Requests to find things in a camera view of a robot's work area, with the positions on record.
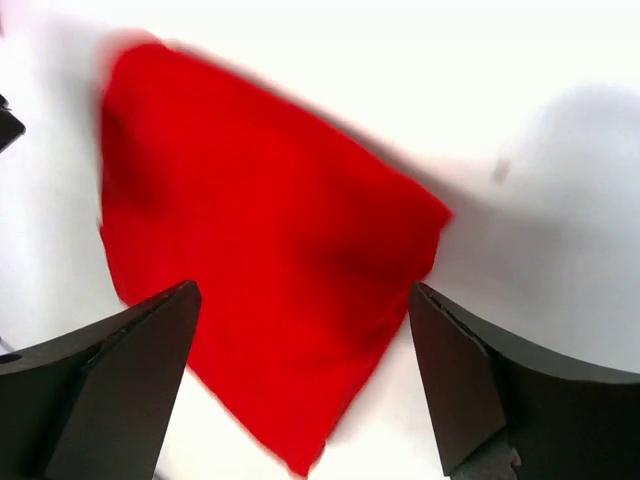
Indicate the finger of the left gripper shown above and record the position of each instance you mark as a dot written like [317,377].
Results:
[11,128]

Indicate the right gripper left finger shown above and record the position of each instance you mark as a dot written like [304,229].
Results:
[95,403]

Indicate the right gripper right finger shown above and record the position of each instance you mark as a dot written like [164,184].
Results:
[503,407]

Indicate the red t shirt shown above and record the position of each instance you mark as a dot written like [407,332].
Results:
[304,245]

